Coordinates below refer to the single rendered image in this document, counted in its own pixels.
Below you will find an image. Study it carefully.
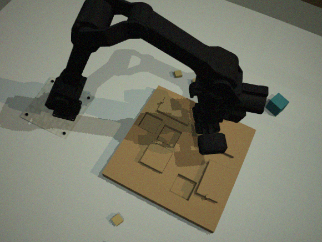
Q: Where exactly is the teal cube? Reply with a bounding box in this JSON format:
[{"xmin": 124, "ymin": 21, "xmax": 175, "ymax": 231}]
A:
[{"xmin": 266, "ymin": 93, "xmax": 289, "ymax": 116}]

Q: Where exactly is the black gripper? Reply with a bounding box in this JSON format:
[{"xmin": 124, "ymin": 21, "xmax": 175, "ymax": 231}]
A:
[{"xmin": 189, "ymin": 82, "xmax": 228, "ymax": 155}]

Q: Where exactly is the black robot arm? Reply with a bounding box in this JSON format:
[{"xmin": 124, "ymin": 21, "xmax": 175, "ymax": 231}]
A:
[{"xmin": 45, "ymin": 0, "xmax": 269, "ymax": 123}]

